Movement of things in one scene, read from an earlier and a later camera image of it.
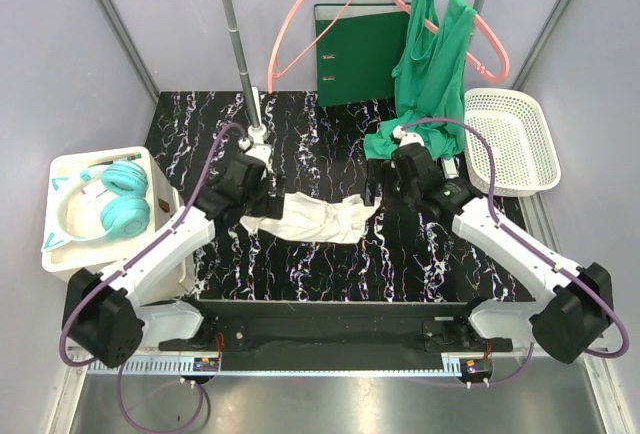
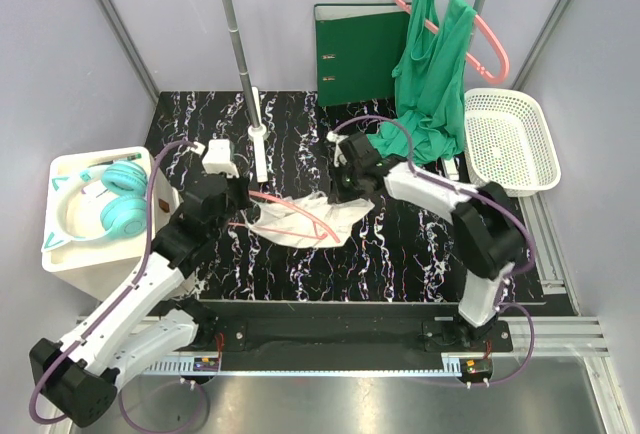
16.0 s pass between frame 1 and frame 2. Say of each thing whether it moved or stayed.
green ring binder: stayed
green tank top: stayed
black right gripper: moved
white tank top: moved
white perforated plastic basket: stayed
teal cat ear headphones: stayed
